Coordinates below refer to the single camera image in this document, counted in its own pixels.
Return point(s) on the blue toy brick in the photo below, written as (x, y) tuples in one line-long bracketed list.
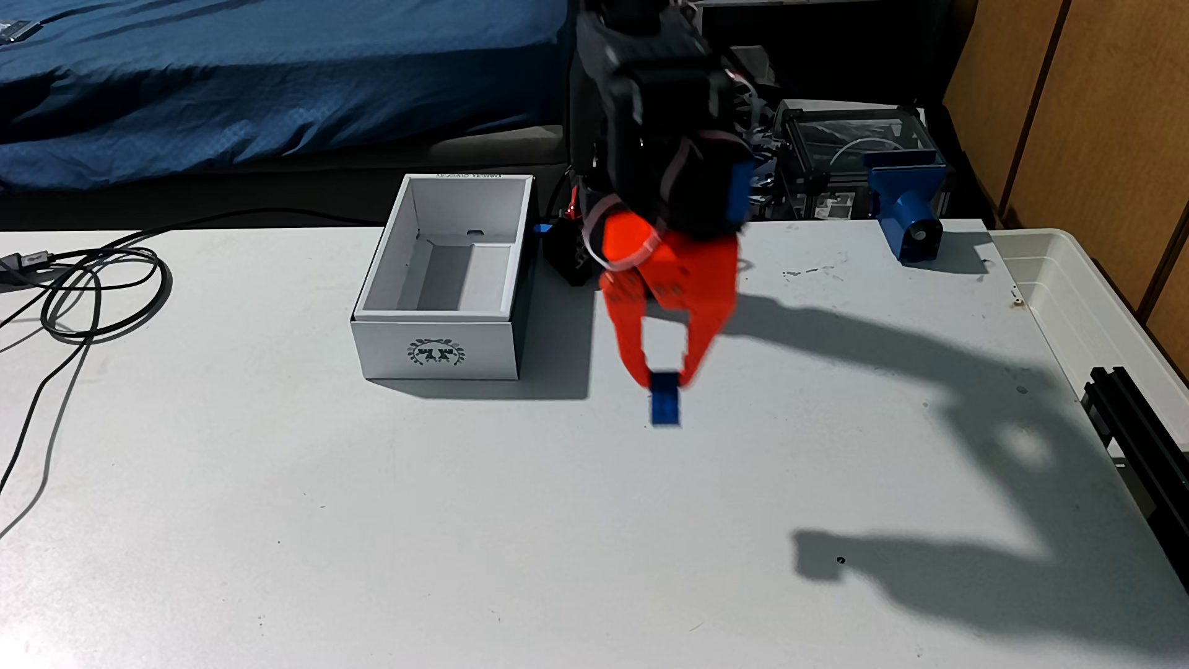
[(665, 401)]

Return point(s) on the wooden wardrobe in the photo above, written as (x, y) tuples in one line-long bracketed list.
[(1096, 121)]

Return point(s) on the transparent box black frame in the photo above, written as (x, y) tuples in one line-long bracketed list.
[(845, 149)]

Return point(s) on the grey flat device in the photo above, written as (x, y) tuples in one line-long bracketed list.
[(17, 31)]

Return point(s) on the white cardboard box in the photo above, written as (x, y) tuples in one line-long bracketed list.
[(437, 348)]

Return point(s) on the white plastic bin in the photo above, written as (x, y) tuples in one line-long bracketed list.
[(1087, 307)]

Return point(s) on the black aluminium extrusion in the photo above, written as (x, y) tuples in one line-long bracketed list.
[(1142, 437)]

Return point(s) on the blue printed camera mount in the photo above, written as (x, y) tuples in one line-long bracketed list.
[(906, 200)]

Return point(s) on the bed with blue cover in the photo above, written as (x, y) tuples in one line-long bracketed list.
[(279, 84)]

